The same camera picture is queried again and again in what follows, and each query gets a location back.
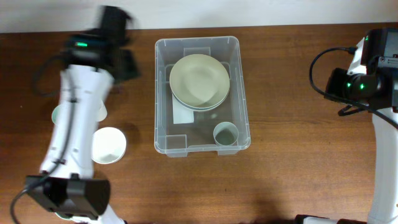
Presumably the beige large bowl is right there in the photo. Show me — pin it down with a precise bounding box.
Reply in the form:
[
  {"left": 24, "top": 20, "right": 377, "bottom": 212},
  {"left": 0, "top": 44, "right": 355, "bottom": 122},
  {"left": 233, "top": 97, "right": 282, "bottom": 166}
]
[{"left": 169, "top": 54, "right": 230, "bottom": 110}]

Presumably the white small bowl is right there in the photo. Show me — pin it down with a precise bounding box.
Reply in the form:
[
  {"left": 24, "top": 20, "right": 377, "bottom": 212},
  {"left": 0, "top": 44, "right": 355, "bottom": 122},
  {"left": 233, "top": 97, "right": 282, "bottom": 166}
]
[{"left": 91, "top": 127, "right": 127, "bottom": 164}]

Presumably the mint green cup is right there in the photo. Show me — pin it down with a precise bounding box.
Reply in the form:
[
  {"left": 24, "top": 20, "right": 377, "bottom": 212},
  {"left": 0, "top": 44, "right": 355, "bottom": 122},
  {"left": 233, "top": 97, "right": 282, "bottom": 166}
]
[{"left": 51, "top": 105, "right": 62, "bottom": 125}]

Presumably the cream large bowl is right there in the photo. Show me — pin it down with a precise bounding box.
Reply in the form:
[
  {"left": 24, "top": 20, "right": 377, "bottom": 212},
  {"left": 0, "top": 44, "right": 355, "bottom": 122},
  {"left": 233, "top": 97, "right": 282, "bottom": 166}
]
[{"left": 177, "top": 101, "right": 222, "bottom": 112}]

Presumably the grey cup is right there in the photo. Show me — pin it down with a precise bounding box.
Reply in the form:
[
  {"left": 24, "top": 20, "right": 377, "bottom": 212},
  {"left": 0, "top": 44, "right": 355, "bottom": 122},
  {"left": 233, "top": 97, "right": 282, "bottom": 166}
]
[{"left": 213, "top": 122, "right": 239, "bottom": 146}]

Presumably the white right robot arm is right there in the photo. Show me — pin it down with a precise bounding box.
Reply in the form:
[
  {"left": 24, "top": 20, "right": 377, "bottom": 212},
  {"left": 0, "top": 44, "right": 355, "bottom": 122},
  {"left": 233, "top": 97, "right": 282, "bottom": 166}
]
[{"left": 325, "top": 28, "right": 397, "bottom": 223}]

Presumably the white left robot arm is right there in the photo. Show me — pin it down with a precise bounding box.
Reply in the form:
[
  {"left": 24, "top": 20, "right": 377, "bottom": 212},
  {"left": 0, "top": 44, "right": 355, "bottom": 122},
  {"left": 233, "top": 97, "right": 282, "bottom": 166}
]
[{"left": 21, "top": 27, "right": 136, "bottom": 223}]

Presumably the clear plastic storage container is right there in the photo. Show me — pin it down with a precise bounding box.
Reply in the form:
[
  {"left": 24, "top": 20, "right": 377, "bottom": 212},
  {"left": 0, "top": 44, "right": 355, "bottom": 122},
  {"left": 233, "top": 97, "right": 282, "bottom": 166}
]
[{"left": 154, "top": 36, "right": 251, "bottom": 157}]

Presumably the white label sticker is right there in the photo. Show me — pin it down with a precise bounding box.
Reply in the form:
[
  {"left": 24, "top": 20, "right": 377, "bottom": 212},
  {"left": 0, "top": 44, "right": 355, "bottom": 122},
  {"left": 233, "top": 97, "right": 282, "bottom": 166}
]
[{"left": 172, "top": 95, "right": 194, "bottom": 124}]

